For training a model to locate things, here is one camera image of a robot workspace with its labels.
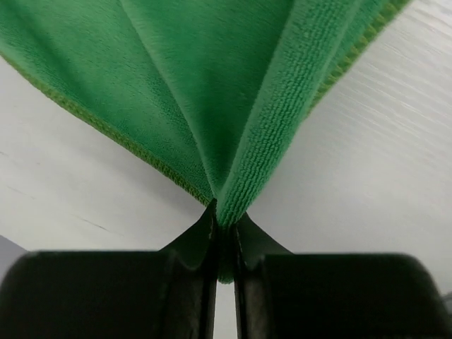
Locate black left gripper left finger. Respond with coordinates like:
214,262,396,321
1,204,218,338

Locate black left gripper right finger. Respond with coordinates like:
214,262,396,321
233,216,451,338

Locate green microfiber towel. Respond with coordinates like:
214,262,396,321
0,0,414,285

